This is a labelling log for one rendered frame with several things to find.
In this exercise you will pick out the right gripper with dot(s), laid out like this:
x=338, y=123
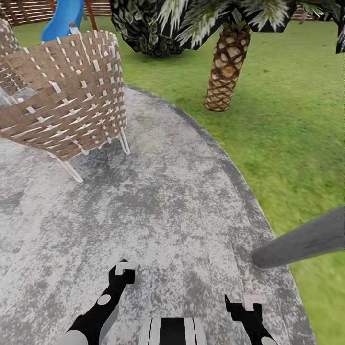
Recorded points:
x=240, y=314

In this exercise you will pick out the garden chair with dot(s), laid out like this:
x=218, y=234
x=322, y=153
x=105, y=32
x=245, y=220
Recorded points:
x=79, y=101
x=11, y=84

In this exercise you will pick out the robot trunk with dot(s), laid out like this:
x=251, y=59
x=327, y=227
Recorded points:
x=172, y=331

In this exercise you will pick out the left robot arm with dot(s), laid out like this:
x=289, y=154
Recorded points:
x=93, y=326

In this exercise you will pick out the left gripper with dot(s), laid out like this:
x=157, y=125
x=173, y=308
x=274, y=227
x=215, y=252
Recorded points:
x=128, y=277

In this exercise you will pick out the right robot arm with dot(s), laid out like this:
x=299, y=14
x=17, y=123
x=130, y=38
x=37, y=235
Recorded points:
x=250, y=314

